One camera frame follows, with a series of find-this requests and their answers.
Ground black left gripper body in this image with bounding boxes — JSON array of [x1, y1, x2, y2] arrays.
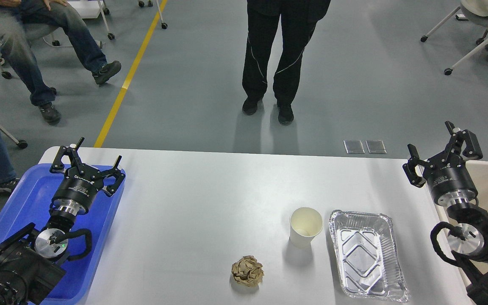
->
[[51, 167, 108, 216]]

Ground standing person in black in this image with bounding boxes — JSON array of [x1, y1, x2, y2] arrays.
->
[[241, 0, 332, 126]]

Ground white paper cup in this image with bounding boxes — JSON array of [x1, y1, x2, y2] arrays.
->
[[290, 207, 323, 248]]

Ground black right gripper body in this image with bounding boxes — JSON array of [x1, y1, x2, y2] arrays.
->
[[422, 160, 478, 207]]

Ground left floor outlet plate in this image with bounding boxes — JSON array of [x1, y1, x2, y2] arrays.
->
[[344, 140, 365, 154]]

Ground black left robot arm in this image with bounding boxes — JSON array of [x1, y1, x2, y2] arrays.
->
[[0, 144, 125, 305]]

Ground white rolling table legs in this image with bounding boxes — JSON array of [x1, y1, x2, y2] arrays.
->
[[68, 0, 168, 41]]

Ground blue plastic tray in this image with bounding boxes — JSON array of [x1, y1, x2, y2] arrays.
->
[[0, 164, 125, 305]]

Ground seated person in jeans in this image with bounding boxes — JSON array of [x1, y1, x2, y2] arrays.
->
[[0, 0, 122, 125]]

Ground floor outlet plate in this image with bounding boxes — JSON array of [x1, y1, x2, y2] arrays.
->
[[365, 140, 387, 154], [344, 140, 365, 154]]

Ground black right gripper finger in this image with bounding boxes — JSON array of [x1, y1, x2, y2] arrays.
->
[[435, 121, 483, 166], [402, 144, 430, 188]]

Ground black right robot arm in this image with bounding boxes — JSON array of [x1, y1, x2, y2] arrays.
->
[[402, 121, 488, 305]]

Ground crumpled brown paper ball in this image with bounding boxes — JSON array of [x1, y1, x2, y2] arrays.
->
[[231, 255, 264, 287]]

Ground right floor outlet plate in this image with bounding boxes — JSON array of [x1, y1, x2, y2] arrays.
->
[[365, 140, 387, 154]]

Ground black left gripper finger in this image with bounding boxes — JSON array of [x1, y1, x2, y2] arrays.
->
[[49, 137, 85, 174], [97, 155, 126, 197]]

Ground aluminium foil tray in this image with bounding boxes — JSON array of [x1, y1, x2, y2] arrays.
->
[[328, 210, 410, 303]]

